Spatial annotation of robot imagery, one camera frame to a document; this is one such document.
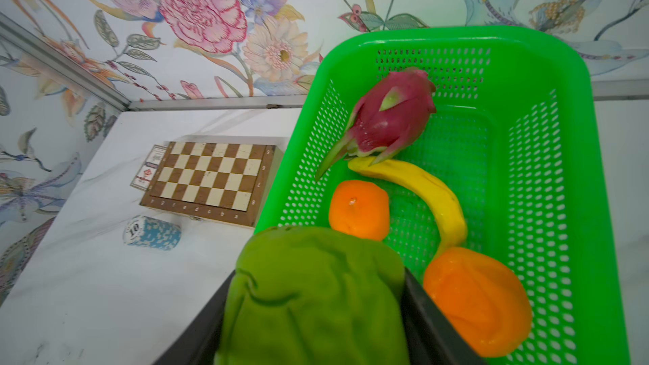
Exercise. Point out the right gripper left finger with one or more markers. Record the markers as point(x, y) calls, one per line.
point(200, 341)

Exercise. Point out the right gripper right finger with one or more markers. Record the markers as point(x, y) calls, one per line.
point(431, 338)

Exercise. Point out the orange fruit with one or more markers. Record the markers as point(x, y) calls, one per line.
point(483, 299)
point(361, 209)

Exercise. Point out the round green lime fruit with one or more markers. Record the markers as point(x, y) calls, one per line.
point(312, 295)

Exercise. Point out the red dragon fruit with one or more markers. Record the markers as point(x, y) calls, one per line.
point(389, 118)

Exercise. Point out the yellow banana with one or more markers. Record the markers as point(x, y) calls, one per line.
point(440, 199)

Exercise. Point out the small blue white cup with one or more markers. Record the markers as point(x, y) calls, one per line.
point(148, 232)

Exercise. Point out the wooden chessboard box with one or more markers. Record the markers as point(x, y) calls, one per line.
point(226, 182)

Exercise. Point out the small card box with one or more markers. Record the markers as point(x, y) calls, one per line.
point(148, 168)

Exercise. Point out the green plastic basket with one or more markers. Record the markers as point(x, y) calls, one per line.
point(515, 137)

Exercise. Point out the left aluminium corner post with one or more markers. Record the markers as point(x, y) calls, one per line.
point(53, 61)

